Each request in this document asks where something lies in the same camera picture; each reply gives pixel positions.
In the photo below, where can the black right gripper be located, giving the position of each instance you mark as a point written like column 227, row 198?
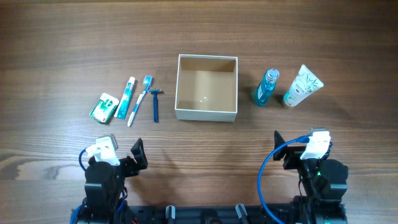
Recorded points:
column 290, row 158

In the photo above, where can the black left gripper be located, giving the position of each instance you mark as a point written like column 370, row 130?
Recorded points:
column 131, row 163

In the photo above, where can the teal toothpaste tube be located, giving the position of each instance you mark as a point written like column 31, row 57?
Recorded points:
column 125, row 100

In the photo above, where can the green soap packet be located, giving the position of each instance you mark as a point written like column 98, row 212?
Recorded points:
column 104, row 109

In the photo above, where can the blue disposable razor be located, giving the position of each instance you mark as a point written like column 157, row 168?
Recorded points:
column 155, row 92

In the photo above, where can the blue mouthwash bottle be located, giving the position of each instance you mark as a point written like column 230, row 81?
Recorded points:
column 266, row 87

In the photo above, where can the blue white toothbrush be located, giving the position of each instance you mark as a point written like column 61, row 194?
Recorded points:
column 148, row 79

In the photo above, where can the white leaf-print cream tube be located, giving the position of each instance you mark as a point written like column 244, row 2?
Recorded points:
column 304, row 84

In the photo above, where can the white cardboard box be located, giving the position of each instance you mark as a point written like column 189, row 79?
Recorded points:
column 206, row 88

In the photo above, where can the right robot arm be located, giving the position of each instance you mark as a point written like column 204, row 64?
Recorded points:
column 323, row 180

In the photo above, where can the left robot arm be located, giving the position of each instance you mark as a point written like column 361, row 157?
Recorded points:
column 105, row 174

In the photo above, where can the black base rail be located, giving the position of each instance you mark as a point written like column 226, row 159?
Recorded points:
column 238, row 214

